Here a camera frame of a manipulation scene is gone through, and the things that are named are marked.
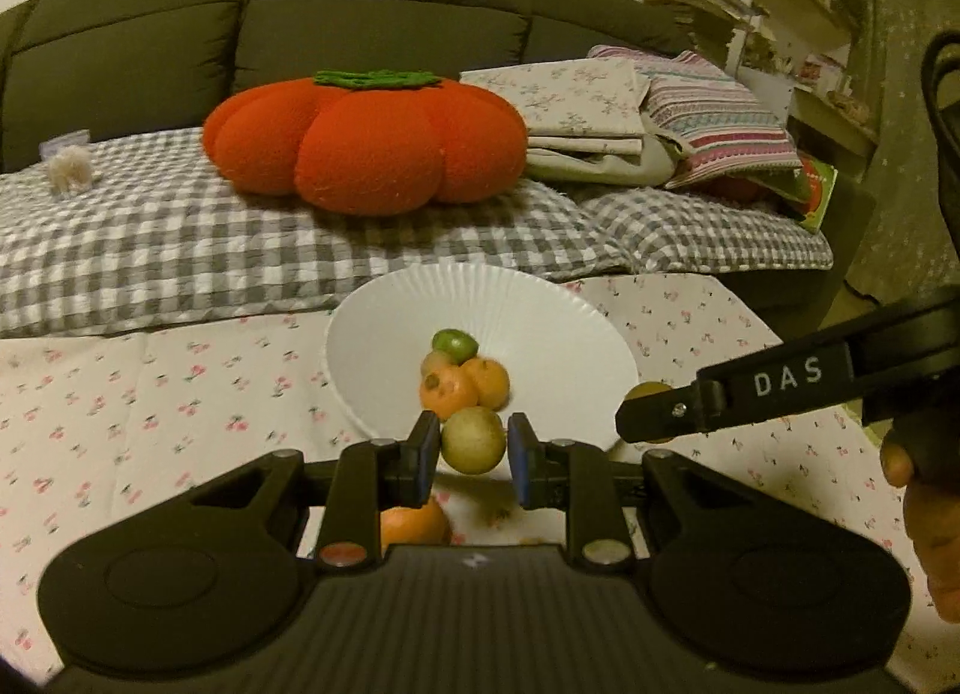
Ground person's right hand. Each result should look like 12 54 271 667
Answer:
880 429 960 624

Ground striped knit pillow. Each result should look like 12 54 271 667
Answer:
589 45 802 190

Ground grey checkered blanket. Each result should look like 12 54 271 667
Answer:
2 128 835 338

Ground small green fruit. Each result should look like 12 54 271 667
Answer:
420 351 457 379

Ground folded floral sheets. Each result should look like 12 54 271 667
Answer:
460 58 692 187

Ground white ribbed plate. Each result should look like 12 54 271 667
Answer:
325 263 638 450

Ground large orange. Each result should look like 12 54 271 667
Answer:
379 497 452 551

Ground cherry print tablecloth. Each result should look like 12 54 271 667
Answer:
2 274 958 692

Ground small yellow-green fruit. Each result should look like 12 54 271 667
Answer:
441 406 506 474

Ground bookshelf with books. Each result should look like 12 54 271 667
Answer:
739 0 880 180

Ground green red book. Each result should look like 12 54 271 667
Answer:
782 152 838 234

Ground white tissue box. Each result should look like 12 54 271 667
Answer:
39 130 94 196

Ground orange pumpkin cushion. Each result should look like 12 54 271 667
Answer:
202 71 527 217

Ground green tomato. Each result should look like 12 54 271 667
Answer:
431 328 478 364
623 380 672 408

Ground dark green sofa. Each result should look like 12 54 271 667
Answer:
2 0 874 338

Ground small orange tangerine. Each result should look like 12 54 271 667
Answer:
418 366 478 421

